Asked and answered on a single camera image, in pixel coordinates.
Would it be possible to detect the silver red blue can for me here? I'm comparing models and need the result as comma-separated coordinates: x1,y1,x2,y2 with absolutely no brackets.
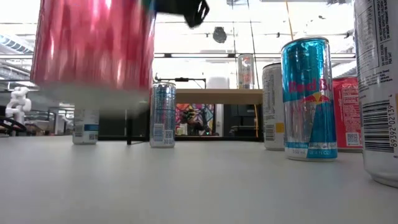
236,53,256,90

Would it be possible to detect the red Fanta strawberry can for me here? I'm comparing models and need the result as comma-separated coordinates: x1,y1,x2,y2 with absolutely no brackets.
331,77,364,153
30,0,156,111

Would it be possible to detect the white can yellow patch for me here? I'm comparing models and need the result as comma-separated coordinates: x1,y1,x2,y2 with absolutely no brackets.
262,63,285,152
352,0,398,190

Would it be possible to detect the long ceiling light strip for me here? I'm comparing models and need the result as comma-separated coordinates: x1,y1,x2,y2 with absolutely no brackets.
152,52,356,59

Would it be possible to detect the white cylinder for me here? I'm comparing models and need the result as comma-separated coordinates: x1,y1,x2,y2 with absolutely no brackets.
206,75,231,90

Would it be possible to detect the colourful patterned panel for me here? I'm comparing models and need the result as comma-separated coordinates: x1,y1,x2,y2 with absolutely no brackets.
175,103,216,137

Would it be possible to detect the silver blue slim can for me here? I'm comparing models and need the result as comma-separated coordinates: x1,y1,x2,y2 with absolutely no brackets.
149,81,177,149

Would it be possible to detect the black cabinet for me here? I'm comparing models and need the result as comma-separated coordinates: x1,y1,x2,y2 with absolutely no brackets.
223,104,262,138

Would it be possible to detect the black partition panel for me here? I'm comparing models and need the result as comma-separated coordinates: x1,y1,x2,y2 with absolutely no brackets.
98,110,150,139

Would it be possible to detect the Red Bull sugarfree can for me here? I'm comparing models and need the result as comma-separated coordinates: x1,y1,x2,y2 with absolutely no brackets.
280,36,339,162

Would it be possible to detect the white slim can black top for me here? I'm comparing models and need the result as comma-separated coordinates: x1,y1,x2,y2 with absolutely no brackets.
72,108,100,146

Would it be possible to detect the black ceiling cord reel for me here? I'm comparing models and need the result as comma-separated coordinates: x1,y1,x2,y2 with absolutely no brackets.
212,26,228,44

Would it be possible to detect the wooden shelf black frame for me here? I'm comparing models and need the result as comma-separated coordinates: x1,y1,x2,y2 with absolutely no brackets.
126,88,264,146

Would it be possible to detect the yellow hanging cord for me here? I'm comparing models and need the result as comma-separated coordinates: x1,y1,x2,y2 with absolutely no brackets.
284,0,295,41

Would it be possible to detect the ceiling air duct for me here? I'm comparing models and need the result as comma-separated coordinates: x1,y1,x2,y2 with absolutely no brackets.
0,33,34,55

